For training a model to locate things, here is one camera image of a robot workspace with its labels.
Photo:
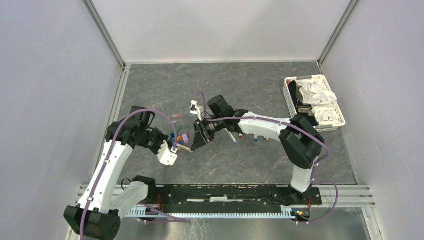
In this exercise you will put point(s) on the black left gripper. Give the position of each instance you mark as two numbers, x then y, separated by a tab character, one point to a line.
162	137

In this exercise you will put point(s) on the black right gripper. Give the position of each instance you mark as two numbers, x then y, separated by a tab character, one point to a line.
199	141

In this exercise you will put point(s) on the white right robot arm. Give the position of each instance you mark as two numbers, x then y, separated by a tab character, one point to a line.
299	139

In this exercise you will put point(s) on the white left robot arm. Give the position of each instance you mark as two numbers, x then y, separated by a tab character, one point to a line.
98	214

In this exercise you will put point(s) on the white marker teal cap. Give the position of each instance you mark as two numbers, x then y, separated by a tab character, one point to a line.
231	136

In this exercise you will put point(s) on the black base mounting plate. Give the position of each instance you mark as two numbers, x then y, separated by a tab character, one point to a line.
230	198

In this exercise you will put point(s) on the black printed t-shirt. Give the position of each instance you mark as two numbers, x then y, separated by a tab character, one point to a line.
299	106

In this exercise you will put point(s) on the white crumpled cloth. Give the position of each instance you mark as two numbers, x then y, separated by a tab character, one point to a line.
323	101

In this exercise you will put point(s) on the white perforated plastic basket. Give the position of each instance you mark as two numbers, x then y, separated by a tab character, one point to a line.
319	127

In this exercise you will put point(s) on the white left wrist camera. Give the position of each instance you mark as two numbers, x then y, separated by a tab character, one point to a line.
165	155

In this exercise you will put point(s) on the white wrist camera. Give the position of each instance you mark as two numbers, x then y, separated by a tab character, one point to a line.
165	155
196	109

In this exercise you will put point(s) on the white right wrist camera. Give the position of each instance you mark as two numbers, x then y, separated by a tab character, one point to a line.
196	109

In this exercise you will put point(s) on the grey slotted cable duct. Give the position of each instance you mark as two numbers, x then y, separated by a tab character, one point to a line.
141	212

